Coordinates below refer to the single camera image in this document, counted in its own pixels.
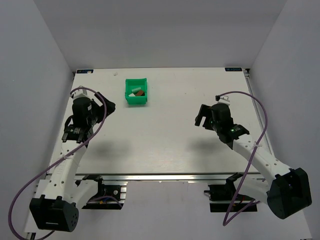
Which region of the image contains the green cylinder block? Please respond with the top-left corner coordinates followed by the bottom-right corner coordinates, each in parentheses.
top-left (131, 87), bottom-right (141, 94)

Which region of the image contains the green plastic bin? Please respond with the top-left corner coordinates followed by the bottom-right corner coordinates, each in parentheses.
top-left (124, 78), bottom-right (148, 106)

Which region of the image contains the brown rectangular block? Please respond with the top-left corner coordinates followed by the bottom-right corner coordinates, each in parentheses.
top-left (135, 90), bottom-right (145, 97)

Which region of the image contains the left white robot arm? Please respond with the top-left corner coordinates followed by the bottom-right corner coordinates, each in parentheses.
top-left (29, 90), bottom-right (116, 232)

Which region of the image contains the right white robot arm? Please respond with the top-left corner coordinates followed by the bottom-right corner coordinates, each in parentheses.
top-left (195, 103), bottom-right (312, 219)

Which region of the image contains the left blue corner label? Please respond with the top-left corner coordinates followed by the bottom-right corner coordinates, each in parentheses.
top-left (76, 69), bottom-right (94, 74)

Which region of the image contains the blue corner label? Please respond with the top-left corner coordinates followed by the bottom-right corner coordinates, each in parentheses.
top-left (76, 69), bottom-right (94, 74)
top-left (224, 67), bottom-right (243, 72)

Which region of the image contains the right blue corner label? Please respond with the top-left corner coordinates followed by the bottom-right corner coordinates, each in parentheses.
top-left (224, 67), bottom-right (243, 72)

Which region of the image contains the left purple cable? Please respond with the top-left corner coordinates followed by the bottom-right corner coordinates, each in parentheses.
top-left (8, 87), bottom-right (108, 240)

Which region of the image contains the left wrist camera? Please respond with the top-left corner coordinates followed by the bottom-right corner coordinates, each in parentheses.
top-left (70, 86), bottom-right (88, 100)

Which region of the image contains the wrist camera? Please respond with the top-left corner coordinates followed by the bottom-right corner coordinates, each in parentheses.
top-left (70, 86), bottom-right (88, 100)
top-left (215, 95), bottom-right (231, 106)

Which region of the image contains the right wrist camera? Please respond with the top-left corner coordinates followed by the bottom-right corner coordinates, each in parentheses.
top-left (215, 95), bottom-right (231, 106)

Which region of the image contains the aluminium table frame rail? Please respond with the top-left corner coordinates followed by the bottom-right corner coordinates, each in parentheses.
top-left (242, 68), bottom-right (275, 157)

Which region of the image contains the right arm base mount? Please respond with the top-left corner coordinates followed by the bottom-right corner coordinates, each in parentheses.
top-left (203, 172), bottom-right (253, 213)

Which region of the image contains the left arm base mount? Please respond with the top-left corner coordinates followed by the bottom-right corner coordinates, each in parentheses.
top-left (75, 174), bottom-right (126, 210)

